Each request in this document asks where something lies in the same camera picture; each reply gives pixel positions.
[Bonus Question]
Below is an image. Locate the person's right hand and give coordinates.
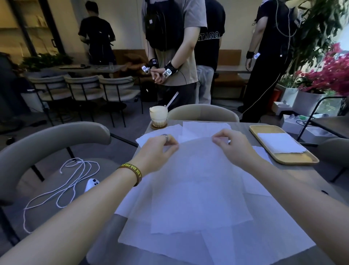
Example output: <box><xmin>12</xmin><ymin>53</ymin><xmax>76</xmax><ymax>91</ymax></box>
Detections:
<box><xmin>212</xmin><ymin>129</ymin><xmax>258</xmax><ymax>170</ymax></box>

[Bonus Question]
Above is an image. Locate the person's left hand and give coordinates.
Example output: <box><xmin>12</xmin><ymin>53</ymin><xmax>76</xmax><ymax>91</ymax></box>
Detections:
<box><xmin>132</xmin><ymin>134</ymin><xmax>180</xmax><ymax>177</ymax></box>

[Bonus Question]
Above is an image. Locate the translucent white paper sheet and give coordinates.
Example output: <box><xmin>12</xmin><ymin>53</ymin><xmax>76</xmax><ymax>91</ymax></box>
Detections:
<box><xmin>149</xmin><ymin>139</ymin><xmax>254</xmax><ymax>235</ymax></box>

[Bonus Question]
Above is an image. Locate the person's left forearm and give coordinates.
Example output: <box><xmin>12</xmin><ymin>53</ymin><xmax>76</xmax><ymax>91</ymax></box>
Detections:
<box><xmin>0</xmin><ymin>163</ymin><xmax>142</xmax><ymax>265</ymax></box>

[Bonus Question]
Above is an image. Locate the person's right forearm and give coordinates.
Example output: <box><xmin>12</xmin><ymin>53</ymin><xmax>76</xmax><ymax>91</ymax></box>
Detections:
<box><xmin>245</xmin><ymin>158</ymin><xmax>349</xmax><ymax>265</ymax></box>

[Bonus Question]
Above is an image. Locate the beige padded chair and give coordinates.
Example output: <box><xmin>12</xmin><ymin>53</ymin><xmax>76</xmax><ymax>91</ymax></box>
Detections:
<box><xmin>167</xmin><ymin>104</ymin><xmax>240</xmax><ymax>123</ymax></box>

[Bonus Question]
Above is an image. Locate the glass of creamy drink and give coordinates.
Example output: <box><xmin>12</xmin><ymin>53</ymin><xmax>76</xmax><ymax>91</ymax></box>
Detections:
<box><xmin>149</xmin><ymin>106</ymin><xmax>169</xmax><ymax>128</ymax></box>

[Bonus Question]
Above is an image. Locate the yellow and black wristband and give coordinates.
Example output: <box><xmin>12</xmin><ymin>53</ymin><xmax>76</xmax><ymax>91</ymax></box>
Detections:
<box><xmin>118</xmin><ymin>163</ymin><xmax>142</xmax><ymax>187</ymax></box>

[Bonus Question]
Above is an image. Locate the clear drinking straw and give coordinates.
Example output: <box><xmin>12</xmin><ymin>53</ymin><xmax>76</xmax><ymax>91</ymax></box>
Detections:
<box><xmin>164</xmin><ymin>91</ymin><xmax>179</xmax><ymax>109</ymax></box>

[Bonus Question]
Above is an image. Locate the white paper napkin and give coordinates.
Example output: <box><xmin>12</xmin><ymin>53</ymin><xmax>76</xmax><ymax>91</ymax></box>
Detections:
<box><xmin>257</xmin><ymin>133</ymin><xmax>308</xmax><ymax>154</ymax></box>

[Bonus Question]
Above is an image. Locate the wooden serving tray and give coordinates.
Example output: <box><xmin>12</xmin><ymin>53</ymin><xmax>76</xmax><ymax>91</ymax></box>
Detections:
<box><xmin>249</xmin><ymin>125</ymin><xmax>320</xmax><ymax>166</ymax></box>

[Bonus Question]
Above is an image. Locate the white cardboard box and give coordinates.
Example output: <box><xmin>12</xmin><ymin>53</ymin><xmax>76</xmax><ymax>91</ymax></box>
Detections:
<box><xmin>281</xmin><ymin>114</ymin><xmax>337</xmax><ymax>137</ymax></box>

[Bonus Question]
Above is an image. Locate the beige chair with black legs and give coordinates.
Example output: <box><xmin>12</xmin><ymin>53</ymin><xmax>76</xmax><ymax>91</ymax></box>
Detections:
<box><xmin>64</xmin><ymin>75</ymin><xmax>105</xmax><ymax>122</ymax></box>
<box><xmin>27</xmin><ymin>75</ymin><xmax>72</xmax><ymax>126</ymax></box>
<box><xmin>98</xmin><ymin>75</ymin><xmax>144</xmax><ymax>128</ymax></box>

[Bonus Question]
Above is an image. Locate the white plant pot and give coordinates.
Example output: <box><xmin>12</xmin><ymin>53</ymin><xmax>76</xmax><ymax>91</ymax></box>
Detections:
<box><xmin>293</xmin><ymin>90</ymin><xmax>326</xmax><ymax>117</ymax></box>
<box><xmin>276</xmin><ymin>83</ymin><xmax>299</xmax><ymax>107</ymax></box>

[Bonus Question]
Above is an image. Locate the white smartphone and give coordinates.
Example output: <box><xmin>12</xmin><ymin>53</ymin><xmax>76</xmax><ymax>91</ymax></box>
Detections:
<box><xmin>84</xmin><ymin>178</ymin><xmax>100</xmax><ymax>193</ymax></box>

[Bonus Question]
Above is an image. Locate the large white paper sheet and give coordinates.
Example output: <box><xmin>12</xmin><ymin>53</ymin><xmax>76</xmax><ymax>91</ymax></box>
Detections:
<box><xmin>115</xmin><ymin>175</ymin><xmax>317</xmax><ymax>265</ymax></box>

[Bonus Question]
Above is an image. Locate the black metal side table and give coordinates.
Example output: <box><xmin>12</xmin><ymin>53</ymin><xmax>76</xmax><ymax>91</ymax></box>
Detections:
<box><xmin>297</xmin><ymin>96</ymin><xmax>349</xmax><ymax>143</ymax></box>

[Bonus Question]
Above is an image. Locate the grey background table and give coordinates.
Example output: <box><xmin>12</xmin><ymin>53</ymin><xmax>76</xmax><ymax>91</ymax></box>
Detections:
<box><xmin>46</xmin><ymin>64</ymin><xmax>126</xmax><ymax>77</ymax></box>

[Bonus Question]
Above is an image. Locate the grey padded chair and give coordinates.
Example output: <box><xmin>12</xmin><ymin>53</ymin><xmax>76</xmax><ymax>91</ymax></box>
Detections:
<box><xmin>316</xmin><ymin>137</ymin><xmax>349</xmax><ymax>183</ymax></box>

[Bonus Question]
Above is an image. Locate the black backpack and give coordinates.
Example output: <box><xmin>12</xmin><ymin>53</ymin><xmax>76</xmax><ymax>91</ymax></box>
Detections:
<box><xmin>144</xmin><ymin>0</ymin><xmax>186</xmax><ymax>52</ymax></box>

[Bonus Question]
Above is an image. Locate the pink flowering plant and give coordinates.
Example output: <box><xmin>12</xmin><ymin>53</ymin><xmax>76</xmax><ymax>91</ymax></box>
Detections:
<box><xmin>296</xmin><ymin>42</ymin><xmax>349</xmax><ymax>96</ymax></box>

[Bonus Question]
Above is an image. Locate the grey padded armchair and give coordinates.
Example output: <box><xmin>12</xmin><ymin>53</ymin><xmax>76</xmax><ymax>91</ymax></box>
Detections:
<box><xmin>0</xmin><ymin>122</ymin><xmax>139</xmax><ymax>246</ymax></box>

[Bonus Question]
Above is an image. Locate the green leafy plant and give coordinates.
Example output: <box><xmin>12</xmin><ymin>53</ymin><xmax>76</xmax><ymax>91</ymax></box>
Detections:
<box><xmin>284</xmin><ymin>0</ymin><xmax>349</xmax><ymax>88</ymax></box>

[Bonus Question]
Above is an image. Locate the low green planter shrub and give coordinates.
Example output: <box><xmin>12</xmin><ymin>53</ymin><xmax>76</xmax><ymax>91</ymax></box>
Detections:
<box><xmin>20</xmin><ymin>53</ymin><xmax>74</xmax><ymax>72</ymax></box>

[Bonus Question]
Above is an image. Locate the white charging cable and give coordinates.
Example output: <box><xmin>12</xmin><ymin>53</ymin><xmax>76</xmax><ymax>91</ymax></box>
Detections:
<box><xmin>23</xmin><ymin>157</ymin><xmax>101</xmax><ymax>234</ymax></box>

